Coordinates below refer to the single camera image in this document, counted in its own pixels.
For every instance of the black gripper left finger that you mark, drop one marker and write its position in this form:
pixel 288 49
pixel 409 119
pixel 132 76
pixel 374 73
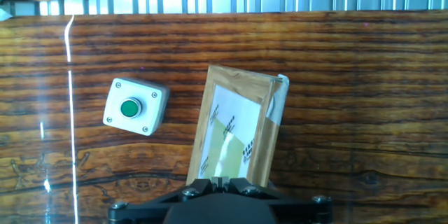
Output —
pixel 140 211

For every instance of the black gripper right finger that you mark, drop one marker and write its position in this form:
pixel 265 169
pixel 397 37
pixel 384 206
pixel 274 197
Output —
pixel 301 211

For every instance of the white box green push button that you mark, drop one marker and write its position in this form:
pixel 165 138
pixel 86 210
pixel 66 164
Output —
pixel 143 91

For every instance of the wood-grain table mat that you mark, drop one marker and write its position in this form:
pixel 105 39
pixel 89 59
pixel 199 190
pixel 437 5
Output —
pixel 350 94

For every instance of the wooden photo frame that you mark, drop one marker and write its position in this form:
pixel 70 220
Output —
pixel 238 87

